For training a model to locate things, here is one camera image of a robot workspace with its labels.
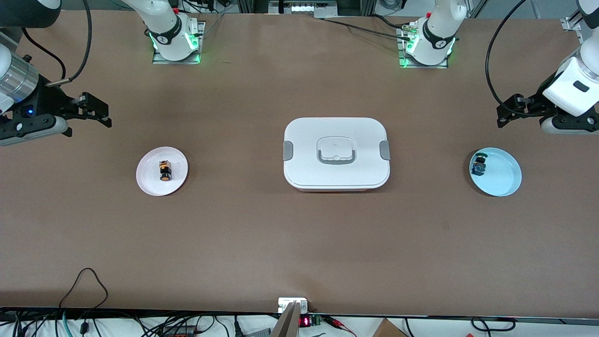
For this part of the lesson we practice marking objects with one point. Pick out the grey power adapter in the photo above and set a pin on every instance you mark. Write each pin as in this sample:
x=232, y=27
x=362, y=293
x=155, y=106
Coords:
x=257, y=333

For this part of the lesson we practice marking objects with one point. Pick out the orange black device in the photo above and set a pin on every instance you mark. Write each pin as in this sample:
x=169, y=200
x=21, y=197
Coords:
x=180, y=331

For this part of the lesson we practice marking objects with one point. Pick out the brown cardboard piece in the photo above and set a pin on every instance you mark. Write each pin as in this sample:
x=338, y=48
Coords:
x=388, y=330

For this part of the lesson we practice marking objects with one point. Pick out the light blue round plate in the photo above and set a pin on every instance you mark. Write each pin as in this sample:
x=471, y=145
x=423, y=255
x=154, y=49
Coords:
x=503, y=175

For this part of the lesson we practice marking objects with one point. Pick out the red black probe leads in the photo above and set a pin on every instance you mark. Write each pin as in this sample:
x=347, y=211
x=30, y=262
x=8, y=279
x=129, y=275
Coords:
x=339, y=324

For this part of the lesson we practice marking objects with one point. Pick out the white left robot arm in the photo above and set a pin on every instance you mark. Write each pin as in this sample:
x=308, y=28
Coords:
x=440, y=32

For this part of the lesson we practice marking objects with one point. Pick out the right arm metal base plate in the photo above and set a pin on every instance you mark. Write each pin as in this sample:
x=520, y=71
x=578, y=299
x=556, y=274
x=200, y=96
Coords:
x=161, y=59

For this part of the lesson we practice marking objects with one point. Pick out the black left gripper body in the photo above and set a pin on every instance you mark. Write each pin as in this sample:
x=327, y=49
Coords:
x=538, y=104

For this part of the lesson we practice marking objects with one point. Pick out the aluminium corner profile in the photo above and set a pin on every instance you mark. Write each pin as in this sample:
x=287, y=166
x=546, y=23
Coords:
x=572, y=22

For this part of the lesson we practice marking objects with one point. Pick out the white lidded lunch box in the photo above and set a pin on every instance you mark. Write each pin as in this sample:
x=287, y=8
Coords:
x=309, y=140

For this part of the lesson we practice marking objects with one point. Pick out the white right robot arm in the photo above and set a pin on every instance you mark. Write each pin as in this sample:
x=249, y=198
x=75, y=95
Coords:
x=171, y=32

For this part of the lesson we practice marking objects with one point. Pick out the green blue switch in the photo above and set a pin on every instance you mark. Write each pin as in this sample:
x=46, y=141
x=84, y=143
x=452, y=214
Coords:
x=478, y=166

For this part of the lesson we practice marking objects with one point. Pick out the grey aluminium bar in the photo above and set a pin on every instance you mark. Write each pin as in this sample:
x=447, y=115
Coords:
x=286, y=325

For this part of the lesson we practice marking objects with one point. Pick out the pink round plate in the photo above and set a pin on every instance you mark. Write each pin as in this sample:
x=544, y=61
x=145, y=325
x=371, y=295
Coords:
x=147, y=180

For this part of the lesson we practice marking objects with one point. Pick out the metal rack with lights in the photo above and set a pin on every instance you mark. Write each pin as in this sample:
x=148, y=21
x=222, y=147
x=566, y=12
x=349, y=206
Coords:
x=304, y=8

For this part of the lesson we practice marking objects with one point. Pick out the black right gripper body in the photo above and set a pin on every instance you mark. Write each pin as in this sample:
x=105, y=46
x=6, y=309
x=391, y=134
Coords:
x=48, y=100

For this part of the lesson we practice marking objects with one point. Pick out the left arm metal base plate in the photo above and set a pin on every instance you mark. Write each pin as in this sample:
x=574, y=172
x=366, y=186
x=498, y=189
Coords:
x=421, y=66

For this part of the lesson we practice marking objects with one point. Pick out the red digit display module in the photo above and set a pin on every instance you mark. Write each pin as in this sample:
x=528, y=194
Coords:
x=305, y=321

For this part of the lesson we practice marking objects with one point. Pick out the white socket box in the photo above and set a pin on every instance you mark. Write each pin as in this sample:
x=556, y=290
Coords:
x=285, y=303

